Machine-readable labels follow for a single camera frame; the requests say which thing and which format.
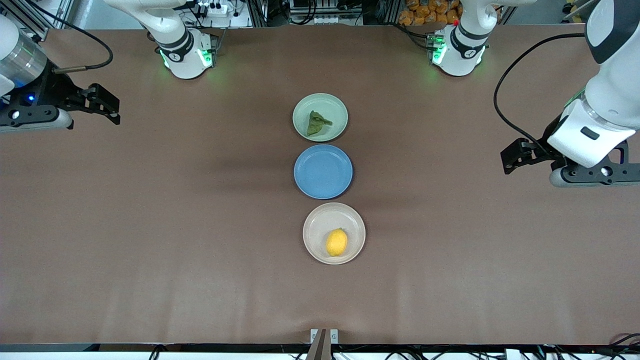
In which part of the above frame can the yellow lemon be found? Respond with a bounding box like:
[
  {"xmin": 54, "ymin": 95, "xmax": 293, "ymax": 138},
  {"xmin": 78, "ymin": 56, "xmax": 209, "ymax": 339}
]
[{"xmin": 325, "ymin": 228, "xmax": 349, "ymax": 257}]

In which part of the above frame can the light green plate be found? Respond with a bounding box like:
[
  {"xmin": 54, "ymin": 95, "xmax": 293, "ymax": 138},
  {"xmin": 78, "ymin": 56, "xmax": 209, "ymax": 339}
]
[{"xmin": 292, "ymin": 93, "xmax": 349, "ymax": 142}]

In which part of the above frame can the blue plate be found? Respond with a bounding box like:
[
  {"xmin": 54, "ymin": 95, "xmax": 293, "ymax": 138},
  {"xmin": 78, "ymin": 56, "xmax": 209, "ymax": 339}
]
[{"xmin": 293, "ymin": 144, "xmax": 354, "ymax": 200}]

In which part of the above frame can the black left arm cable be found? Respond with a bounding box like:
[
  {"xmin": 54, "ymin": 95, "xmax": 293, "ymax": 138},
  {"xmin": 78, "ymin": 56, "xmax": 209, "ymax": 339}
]
[{"xmin": 493, "ymin": 32, "xmax": 587, "ymax": 153}]

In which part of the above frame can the bag of orange fruits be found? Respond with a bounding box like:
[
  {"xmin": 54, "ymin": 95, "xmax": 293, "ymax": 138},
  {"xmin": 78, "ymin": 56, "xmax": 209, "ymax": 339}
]
[{"xmin": 398, "ymin": 0, "xmax": 462, "ymax": 27}]

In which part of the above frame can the beige plate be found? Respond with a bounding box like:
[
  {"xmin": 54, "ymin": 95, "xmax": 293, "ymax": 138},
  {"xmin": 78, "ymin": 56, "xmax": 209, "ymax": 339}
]
[{"xmin": 302, "ymin": 202, "xmax": 367, "ymax": 265}]

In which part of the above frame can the green lettuce leaf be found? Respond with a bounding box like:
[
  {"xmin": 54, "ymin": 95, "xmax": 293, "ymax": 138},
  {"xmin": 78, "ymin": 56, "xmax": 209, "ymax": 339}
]
[{"xmin": 306, "ymin": 110, "xmax": 333, "ymax": 137}]

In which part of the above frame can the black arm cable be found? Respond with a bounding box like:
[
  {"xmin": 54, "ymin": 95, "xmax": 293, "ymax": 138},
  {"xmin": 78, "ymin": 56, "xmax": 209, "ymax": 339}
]
[
  {"xmin": 25, "ymin": 0, "xmax": 114, "ymax": 75},
  {"xmin": 493, "ymin": 32, "xmax": 587, "ymax": 153}
]

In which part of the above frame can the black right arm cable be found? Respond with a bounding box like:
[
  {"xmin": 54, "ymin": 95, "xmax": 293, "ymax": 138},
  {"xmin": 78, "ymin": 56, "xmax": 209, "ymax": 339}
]
[{"xmin": 25, "ymin": 0, "xmax": 114, "ymax": 75}]

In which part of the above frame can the white power strip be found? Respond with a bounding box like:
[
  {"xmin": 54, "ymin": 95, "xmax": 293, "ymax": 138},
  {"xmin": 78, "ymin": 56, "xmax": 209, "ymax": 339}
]
[{"xmin": 196, "ymin": 1, "xmax": 237, "ymax": 19}]

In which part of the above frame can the aluminium frame profile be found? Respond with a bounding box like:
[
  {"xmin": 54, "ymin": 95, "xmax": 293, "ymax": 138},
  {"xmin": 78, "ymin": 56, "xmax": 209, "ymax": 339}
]
[
  {"xmin": 0, "ymin": 0, "xmax": 76, "ymax": 42},
  {"xmin": 564, "ymin": 0, "xmax": 598, "ymax": 22}
]

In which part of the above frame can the metal table edge bracket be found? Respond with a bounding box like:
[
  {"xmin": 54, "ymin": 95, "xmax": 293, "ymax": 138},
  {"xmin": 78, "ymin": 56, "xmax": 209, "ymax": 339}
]
[{"xmin": 306, "ymin": 328, "xmax": 340, "ymax": 360}]

